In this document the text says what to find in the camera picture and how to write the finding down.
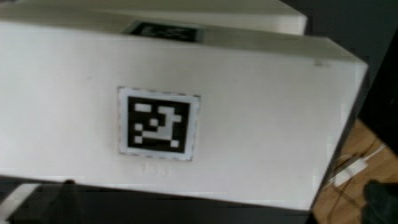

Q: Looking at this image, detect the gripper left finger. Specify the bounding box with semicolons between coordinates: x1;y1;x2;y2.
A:
0;180;78;224

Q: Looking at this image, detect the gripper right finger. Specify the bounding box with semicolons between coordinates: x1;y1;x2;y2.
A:
361;180;398;224

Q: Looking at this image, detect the white plug on floor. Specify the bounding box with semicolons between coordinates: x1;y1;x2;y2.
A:
330;145;386;186

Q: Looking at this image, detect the white cabinet top block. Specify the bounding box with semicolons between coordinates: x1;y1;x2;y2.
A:
0;3;368;210

